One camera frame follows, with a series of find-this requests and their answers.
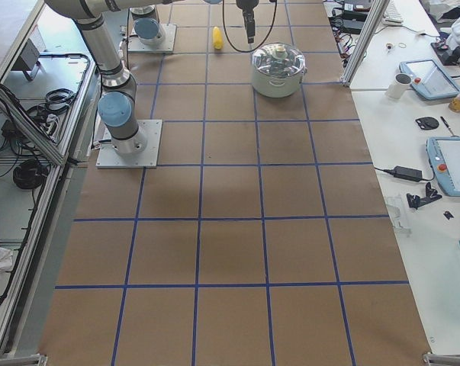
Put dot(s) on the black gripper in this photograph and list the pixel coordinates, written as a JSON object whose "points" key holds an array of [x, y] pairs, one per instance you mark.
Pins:
{"points": [[247, 16]]}

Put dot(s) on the yellow corn cob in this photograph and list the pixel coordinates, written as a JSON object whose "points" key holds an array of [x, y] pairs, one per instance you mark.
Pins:
{"points": [[217, 38]]}

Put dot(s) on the glass pot lid with knob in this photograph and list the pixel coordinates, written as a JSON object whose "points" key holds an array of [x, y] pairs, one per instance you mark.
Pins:
{"points": [[279, 60]]}

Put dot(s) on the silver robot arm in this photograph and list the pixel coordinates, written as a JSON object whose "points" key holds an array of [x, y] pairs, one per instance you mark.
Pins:
{"points": [[144, 15], [116, 107]]}

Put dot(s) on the white metal cooking pot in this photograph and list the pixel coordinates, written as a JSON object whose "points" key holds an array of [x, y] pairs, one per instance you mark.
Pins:
{"points": [[277, 78]]}

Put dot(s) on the white mug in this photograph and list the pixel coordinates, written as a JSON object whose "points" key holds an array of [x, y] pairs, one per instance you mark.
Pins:
{"points": [[398, 86]]}

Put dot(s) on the blue teach pendant far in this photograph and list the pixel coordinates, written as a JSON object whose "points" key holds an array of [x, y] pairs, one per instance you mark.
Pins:
{"points": [[430, 80]]}

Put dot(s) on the blue teach pendant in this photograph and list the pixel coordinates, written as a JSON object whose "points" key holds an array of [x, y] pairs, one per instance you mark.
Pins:
{"points": [[430, 80], [444, 158]]}

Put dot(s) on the brown paper table cover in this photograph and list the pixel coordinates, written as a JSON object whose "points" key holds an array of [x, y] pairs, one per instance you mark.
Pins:
{"points": [[261, 237]]}

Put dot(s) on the black pen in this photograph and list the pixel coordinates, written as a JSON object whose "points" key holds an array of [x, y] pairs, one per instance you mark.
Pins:
{"points": [[446, 125]]}

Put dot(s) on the black power adapter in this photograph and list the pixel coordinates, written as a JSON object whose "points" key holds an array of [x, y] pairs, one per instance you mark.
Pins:
{"points": [[408, 174]]}

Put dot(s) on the blue teach pendant near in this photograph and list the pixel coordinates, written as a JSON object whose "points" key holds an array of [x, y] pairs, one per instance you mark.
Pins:
{"points": [[444, 158]]}

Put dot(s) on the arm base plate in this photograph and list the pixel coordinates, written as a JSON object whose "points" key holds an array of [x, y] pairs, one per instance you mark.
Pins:
{"points": [[155, 38], [142, 150]]}

